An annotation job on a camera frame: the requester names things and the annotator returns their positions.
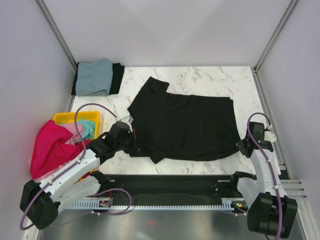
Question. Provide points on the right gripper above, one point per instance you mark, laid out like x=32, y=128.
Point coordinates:
x=240, y=145

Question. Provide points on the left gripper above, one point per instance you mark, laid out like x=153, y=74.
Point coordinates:
x=136, y=146

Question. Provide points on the black t-shirt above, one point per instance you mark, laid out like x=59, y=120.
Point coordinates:
x=117, y=78
x=182, y=127

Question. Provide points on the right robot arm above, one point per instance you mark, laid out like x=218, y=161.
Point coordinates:
x=270, y=211

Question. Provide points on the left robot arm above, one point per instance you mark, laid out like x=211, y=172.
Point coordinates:
x=41, y=202

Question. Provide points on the teal t-shirt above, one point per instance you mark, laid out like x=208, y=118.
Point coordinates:
x=87, y=128

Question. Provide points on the yellow plastic bin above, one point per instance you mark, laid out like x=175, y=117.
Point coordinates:
x=68, y=142

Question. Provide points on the folded light blue t-shirt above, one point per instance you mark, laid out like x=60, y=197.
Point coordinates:
x=94, y=78

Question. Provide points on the folded black t-shirt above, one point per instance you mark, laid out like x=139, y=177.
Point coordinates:
x=117, y=78

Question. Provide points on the magenta t-shirt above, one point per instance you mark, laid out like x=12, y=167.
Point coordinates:
x=50, y=150

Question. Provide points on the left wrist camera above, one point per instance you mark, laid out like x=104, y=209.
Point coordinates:
x=127, y=120

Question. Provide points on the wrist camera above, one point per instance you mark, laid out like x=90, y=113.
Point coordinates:
x=264, y=137
x=127, y=120

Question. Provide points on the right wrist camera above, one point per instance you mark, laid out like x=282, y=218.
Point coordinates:
x=264, y=137

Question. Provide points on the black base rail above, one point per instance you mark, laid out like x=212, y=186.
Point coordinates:
x=173, y=188

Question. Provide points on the white cable duct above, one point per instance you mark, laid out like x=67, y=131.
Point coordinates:
x=103, y=203

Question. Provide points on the left aluminium frame post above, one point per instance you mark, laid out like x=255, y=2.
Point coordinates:
x=56, y=31

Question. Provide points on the aluminium frame post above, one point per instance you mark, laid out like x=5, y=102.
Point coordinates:
x=276, y=33
x=56, y=31

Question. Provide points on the right aluminium frame post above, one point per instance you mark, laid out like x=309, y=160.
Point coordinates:
x=276, y=33

